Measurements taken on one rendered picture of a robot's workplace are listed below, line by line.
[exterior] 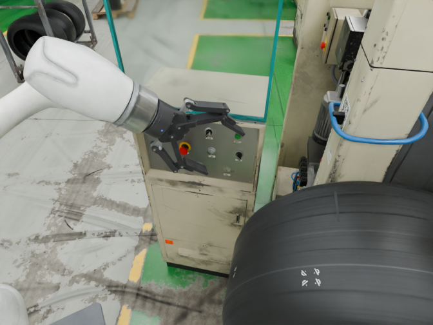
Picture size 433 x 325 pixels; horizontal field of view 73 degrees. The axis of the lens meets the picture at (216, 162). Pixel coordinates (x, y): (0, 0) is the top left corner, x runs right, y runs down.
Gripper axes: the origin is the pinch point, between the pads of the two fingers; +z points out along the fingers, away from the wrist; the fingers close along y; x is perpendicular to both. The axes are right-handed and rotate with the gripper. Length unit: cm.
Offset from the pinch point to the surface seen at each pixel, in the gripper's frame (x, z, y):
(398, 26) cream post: 10.2, 2.1, -40.4
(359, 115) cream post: 10.2, 13.4, -26.5
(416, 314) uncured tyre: 44.5, 8.3, -11.9
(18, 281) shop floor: -71, 8, 185
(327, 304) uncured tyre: 39.0, 3.1, -3.2
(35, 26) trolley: -330, -36, 120
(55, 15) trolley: -376, -22, 112
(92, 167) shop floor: -171, 44, 155
